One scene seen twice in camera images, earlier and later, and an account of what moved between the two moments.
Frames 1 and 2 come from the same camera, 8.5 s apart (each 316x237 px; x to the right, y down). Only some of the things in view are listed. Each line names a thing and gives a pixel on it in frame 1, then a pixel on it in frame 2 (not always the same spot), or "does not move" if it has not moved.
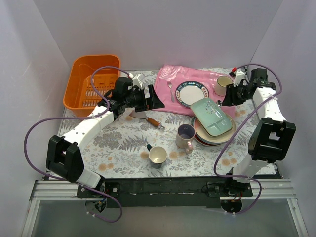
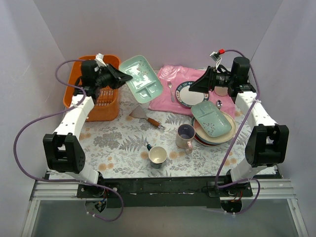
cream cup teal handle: (157, 155) does not move
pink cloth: (168, 78) does not move
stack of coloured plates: (203, 138) does not move
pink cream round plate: (201, 133) does not move
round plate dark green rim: (188, 92) does not move
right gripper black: (230, 94) to (211, 79)
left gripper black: (145, 99) to (111, 74)
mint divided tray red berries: (211, 117) to (145, 84)
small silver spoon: (169, 84) does not move
